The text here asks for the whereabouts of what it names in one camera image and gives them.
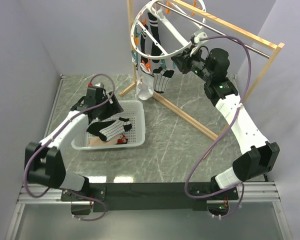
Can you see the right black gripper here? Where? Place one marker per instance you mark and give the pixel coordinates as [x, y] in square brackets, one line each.
[183, 60]

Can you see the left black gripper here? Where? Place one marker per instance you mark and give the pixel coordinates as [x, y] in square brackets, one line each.
[114, 108]

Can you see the white black striped sock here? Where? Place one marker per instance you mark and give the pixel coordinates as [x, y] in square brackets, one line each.
[161, 79]

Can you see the round white clip hanger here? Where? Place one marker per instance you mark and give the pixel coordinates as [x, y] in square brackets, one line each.
[172, 41]

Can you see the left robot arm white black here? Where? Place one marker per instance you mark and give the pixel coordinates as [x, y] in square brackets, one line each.
[44, 163]

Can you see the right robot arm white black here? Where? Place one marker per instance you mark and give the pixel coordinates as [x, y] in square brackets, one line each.
[258, 155]

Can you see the teal clip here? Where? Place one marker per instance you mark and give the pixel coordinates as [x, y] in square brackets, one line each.
[163, 64]

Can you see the orange clip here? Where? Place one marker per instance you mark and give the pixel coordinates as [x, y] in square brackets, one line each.
[147, 66]

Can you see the white plastic basket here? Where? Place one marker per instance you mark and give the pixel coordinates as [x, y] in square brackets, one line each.
[133, 109]

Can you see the pink sock with red pattern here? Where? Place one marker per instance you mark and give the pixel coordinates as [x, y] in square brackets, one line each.
[95, 141]

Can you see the black base beam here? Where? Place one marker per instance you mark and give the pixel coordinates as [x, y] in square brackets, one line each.
[152, 196]

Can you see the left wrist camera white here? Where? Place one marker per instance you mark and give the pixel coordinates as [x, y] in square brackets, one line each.
[99, 86]

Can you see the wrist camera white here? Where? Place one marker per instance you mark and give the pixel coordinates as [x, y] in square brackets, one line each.
[198, 38]
[99, 86]

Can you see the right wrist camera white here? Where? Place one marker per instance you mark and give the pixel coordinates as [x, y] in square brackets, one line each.
[198, 38]

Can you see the wooden drying rack frame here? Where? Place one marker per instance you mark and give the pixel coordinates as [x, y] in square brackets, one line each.
[199, 16]

